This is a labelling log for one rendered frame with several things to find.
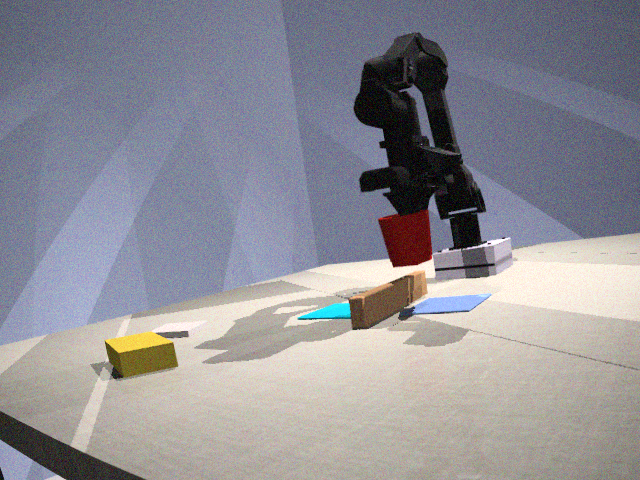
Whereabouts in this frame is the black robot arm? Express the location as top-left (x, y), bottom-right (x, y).
top-left (354, 32), bottom-right (487, 251)

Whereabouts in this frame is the yellow block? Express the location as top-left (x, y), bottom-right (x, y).
top-left (105, 332), bottom-right (179, 377)

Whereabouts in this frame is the red cup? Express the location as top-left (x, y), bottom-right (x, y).
top-left (378, 210), bottom-right (432, 268)

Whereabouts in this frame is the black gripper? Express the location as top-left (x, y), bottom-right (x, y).
top-left (359, 129), bottom-right (454, 216)

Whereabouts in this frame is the tan rectangular block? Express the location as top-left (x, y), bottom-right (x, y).
top-left (349, 270), bottom-right (428, 327)

